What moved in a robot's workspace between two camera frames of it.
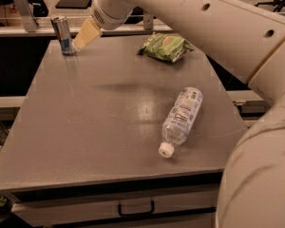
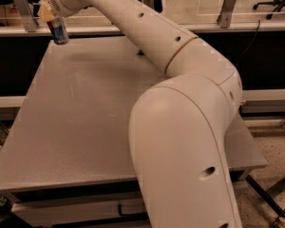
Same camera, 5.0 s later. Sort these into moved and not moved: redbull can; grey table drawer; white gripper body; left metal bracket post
Moved: white gripper body; redbull can
Not moved: left metal bracket post; grey table drawer
